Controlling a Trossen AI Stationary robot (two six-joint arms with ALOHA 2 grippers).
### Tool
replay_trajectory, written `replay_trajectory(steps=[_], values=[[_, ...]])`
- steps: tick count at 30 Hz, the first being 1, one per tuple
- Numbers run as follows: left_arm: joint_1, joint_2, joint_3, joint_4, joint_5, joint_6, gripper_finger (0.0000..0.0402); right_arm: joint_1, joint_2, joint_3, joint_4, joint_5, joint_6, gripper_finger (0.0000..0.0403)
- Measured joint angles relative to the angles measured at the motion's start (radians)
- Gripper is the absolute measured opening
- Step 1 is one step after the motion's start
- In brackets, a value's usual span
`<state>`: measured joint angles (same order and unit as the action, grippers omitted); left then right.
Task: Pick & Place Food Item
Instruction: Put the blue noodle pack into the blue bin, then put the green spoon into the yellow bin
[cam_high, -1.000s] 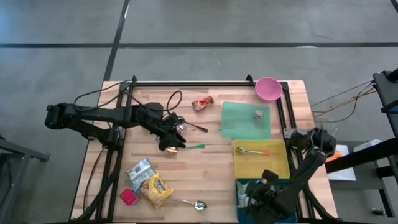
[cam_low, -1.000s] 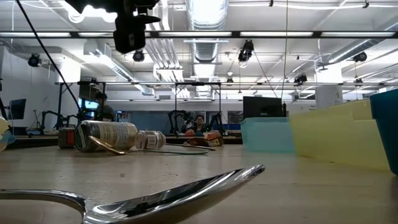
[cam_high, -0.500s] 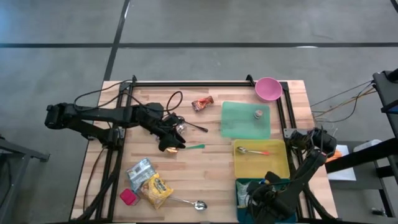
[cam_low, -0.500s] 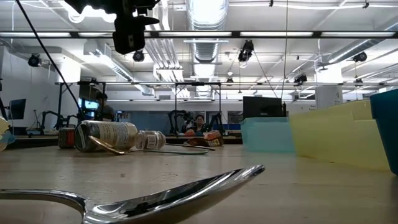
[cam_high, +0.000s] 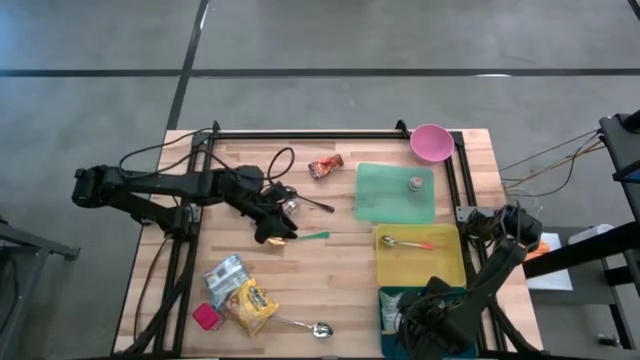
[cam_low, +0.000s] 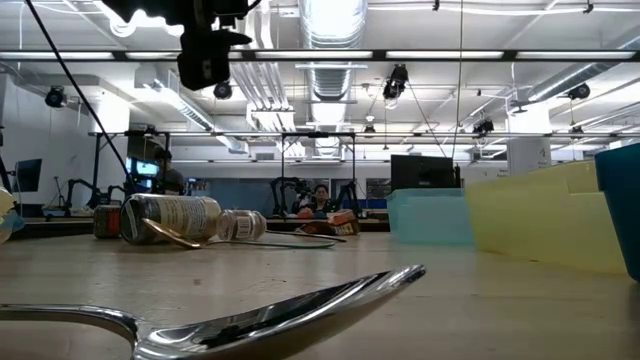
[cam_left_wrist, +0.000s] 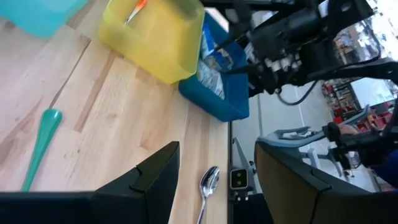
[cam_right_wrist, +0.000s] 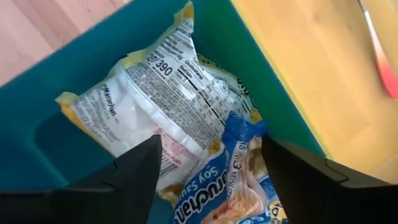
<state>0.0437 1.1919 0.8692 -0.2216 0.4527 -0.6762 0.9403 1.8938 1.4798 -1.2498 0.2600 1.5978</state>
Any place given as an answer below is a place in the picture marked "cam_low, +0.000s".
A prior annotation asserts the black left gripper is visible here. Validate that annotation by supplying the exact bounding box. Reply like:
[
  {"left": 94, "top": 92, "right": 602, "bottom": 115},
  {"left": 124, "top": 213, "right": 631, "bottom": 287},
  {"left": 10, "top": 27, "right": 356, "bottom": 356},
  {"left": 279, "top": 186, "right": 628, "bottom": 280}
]
[{"left": 169, "top": 0, "right": 254, "bottom": 50}]

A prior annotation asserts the furikake jar gold lid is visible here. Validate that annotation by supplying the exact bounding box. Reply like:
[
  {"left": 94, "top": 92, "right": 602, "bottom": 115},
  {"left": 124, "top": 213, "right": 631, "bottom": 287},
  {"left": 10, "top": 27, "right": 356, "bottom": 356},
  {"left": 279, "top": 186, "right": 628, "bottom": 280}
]
[{"left": 118, "top": 193, "right": 223, "bottom": 246}]

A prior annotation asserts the gold spoon green handle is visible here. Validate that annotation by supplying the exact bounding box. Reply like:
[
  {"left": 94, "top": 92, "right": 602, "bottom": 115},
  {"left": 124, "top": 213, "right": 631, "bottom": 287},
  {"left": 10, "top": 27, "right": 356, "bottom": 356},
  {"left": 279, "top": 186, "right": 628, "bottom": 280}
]
[{"left": 141, "top": 217, "right": 337, "bottom": 251}]

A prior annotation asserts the black spoon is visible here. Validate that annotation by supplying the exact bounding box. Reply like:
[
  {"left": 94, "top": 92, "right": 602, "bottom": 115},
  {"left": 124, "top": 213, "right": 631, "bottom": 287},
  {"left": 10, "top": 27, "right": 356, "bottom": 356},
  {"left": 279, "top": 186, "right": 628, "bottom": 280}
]
[{"left": 263, "top": 228, "right": 348, "bottom": 244}]

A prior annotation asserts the brown orange seasoning packet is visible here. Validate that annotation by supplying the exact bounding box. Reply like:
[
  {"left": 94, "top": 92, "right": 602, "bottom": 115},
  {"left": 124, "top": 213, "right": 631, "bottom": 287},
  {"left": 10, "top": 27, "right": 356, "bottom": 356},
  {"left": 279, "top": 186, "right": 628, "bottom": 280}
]
[{"left": 299, "top": 208, "right": 362, "bottom": 237}]

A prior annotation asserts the yellow noodle packet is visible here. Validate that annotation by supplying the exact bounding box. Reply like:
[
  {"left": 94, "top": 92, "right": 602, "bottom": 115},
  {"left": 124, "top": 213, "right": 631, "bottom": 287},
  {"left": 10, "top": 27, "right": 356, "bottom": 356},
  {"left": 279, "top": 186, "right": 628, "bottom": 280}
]
[{"left": 0, "top": 187, "right": 17, "bottom": 221}]

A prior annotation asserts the silver metal spoon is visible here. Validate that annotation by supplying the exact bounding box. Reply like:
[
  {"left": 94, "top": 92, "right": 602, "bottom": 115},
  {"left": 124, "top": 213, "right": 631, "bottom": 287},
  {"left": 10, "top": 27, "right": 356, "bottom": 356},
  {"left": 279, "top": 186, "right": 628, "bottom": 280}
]
[{"left": 0, "top": 263, "right": 428, "bottom": 360}]

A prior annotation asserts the black ceiling spotlight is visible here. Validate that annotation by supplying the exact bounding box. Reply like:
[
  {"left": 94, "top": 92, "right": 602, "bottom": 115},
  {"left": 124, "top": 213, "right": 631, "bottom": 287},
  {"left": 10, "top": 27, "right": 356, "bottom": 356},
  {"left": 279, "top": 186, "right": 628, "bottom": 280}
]
[
  {"left": 471, "top": 118, "right": 496, "bottom": 137},
  {"left": 44, "top": 85, "right": 68, "bottom": 109},
  {"left": 381, "top": 63, "right": 410, "bottom": 101},
  {"left": 567, "top": 82, "right": 592, "bottom": 101},
  {"left": 212, "top": 78, "right": 234, "bottom": 101}
]

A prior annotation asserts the person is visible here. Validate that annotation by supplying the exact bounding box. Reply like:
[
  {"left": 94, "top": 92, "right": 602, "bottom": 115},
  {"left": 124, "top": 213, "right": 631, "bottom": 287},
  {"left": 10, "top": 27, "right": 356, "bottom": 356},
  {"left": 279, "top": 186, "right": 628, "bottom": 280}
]
[
  {"left": 299, "top": 183, "right": 334, "bottom": 220},
  {"left": 149, "top": 146, "right": 187, "bottom": 196}
]

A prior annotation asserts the blue glowing screen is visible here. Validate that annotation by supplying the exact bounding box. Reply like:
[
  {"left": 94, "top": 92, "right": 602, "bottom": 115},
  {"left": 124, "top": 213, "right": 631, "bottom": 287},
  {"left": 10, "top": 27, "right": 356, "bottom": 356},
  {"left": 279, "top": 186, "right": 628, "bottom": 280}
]
[{"left": 124, "top": 157, "right": 161, "bottom": 179}]

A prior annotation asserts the black monitor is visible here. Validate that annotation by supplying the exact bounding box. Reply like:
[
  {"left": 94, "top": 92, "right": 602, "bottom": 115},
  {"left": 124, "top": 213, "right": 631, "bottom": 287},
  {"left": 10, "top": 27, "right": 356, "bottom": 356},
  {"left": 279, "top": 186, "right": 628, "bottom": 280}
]
[{"left": 390, "top": 154, "right": 462, "bottom": 190}]

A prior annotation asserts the small dark monitor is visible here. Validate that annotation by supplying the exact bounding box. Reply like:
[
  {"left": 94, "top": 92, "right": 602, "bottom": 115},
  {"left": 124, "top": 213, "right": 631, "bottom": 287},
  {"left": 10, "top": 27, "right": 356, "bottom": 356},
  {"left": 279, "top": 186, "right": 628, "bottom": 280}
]
[{"left": 13, "top": 158, "right": 43, "bottom": 194}]

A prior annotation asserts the light teal translucent bin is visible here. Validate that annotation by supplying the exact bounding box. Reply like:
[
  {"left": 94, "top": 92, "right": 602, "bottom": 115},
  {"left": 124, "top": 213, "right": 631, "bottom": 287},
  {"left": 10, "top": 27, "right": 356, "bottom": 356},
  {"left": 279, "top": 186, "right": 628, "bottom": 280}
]
[{"left": 385, "top": 187, "right": 475, "bottom": 247}]

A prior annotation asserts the yellow translucent bin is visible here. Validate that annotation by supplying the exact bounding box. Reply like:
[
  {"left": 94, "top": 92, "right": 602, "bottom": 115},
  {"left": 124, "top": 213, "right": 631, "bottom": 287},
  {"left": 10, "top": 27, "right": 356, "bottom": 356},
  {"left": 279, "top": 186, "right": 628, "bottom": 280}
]
[{"left": 464, "top": 159, "right": 629, "bottom": 276}]

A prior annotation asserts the dark teal bin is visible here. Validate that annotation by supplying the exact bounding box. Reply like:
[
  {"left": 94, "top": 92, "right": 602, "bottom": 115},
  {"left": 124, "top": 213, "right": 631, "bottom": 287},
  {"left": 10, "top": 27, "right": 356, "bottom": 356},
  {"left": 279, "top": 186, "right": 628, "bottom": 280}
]
[{"left": 594, "top": 143, "right": 640, "bottom": 283}]

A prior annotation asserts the silver ventilation duct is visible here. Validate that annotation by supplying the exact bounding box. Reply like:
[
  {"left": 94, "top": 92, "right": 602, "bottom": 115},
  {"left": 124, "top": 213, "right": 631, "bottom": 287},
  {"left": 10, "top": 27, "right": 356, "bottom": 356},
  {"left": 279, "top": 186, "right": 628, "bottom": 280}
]
[{"left": 298, "top": 0, "right": 369, "bottom": 101}]

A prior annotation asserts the black background workstation frame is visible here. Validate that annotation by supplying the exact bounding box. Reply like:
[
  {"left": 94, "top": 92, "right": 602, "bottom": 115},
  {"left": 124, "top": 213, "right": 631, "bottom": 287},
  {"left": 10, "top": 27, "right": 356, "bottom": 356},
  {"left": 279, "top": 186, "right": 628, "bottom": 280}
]
[{"left": 89, "top": 130, "right": 640, "bottom": 217}]

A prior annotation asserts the black hanging cable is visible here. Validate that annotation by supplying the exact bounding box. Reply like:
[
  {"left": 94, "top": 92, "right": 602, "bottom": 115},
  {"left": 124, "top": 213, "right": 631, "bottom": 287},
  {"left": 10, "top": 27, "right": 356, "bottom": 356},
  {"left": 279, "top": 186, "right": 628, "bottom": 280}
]
[{"left": 24, "top": 0, "right": 132, "bottom": 195}]

